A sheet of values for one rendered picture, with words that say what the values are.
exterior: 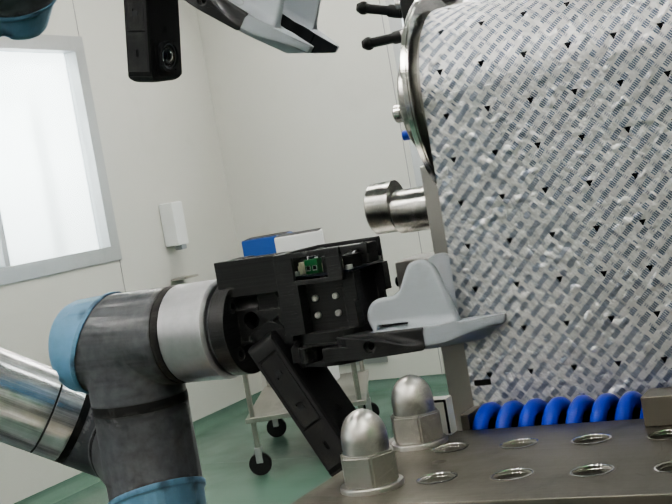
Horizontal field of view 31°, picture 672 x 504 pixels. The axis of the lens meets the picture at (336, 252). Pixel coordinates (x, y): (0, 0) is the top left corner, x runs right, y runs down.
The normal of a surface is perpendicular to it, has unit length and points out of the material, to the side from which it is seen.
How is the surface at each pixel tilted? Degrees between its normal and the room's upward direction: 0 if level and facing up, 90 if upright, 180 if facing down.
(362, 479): 90
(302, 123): 90
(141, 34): 94
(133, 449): 90
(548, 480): 0
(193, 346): 100
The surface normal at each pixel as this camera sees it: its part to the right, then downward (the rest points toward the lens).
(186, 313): -0.47, -0.37
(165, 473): 0.39, -0.02
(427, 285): -0.41, 0.11
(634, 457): -0.17, -0.98
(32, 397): 0.43, -0.32
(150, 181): 0.88, -0.13
